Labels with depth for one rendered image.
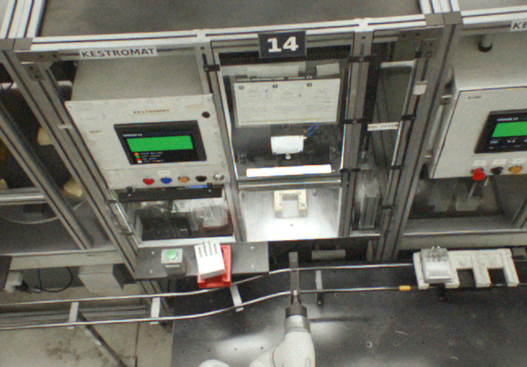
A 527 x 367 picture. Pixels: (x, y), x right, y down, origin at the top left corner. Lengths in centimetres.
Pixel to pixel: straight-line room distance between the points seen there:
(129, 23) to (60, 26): 18
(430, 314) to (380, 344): 25
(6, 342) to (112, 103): 210
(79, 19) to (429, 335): 177
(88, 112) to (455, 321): 166
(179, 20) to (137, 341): 210
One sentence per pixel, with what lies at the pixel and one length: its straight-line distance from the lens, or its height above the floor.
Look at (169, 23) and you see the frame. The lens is 171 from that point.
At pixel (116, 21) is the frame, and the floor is 201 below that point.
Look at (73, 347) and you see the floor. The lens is 352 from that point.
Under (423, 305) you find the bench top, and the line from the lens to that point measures 269.
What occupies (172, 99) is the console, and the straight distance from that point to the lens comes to 177.
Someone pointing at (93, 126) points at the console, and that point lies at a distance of 191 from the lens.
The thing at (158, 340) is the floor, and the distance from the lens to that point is 340.
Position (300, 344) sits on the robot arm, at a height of 118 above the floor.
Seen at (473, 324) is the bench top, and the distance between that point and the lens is 270.
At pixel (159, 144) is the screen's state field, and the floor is 165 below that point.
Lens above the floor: 314
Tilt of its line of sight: 57 degrees down
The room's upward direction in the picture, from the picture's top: 7 degrees counter-clockwise
